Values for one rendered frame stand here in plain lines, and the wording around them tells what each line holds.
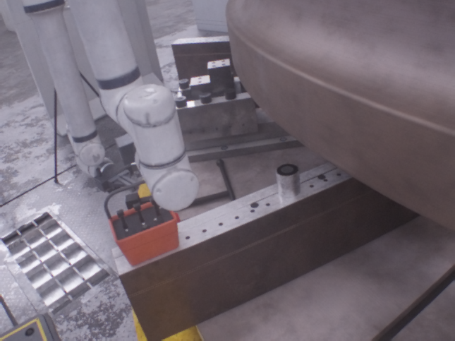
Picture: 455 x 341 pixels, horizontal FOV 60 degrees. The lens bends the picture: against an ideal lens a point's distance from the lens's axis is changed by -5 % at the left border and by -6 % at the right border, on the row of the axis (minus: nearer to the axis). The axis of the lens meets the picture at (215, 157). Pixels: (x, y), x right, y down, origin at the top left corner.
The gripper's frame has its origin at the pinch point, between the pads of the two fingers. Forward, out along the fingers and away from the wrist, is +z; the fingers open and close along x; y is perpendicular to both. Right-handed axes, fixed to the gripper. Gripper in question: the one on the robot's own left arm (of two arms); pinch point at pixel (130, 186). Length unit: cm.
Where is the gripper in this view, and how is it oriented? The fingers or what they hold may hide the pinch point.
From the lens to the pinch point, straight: 140.0
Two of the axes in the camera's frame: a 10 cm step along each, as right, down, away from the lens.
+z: 7.0, 2.7, -6.6
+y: -1.7, -8.4, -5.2
